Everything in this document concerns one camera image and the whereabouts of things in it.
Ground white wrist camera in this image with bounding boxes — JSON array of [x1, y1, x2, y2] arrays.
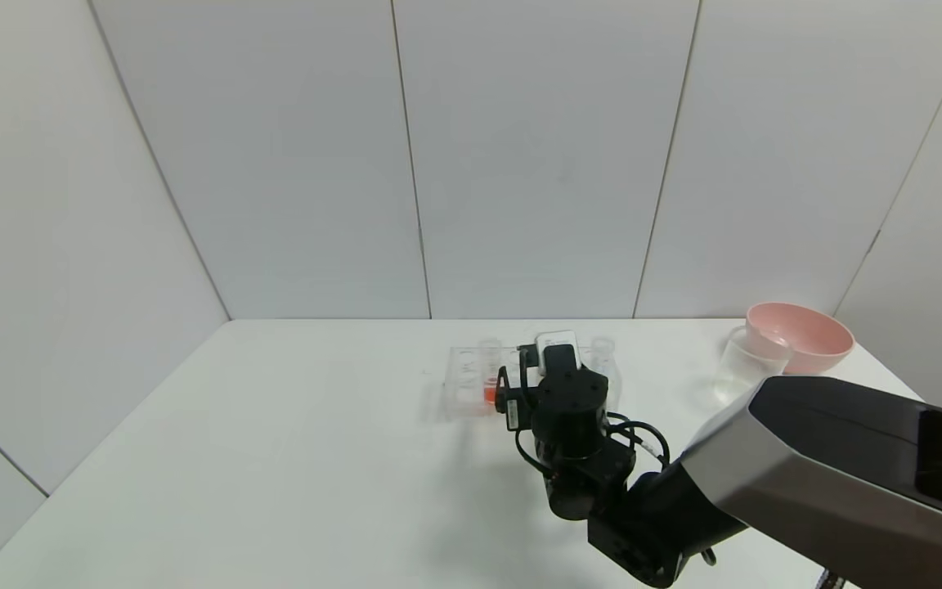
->
[[535, 330, 583, 377]]

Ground test tube with orange pigment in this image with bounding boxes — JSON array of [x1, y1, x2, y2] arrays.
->
[[479, 339, 505, 407]]

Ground clear plastic beaker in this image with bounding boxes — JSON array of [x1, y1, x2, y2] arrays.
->
[[715, 326, 791, 410]]

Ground pink bowl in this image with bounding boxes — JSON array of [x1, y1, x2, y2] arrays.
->
[[747, 303, 855, 377]]

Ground test tube with blue pigment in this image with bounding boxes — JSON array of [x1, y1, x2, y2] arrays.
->
[[591, 337, 621, 410]]

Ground clear plastic test tube rack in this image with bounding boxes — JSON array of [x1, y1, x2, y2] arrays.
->
[[444, 345, 621, 420]]

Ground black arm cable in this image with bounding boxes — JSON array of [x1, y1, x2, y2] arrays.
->
[[516, 413, 672, 477]]

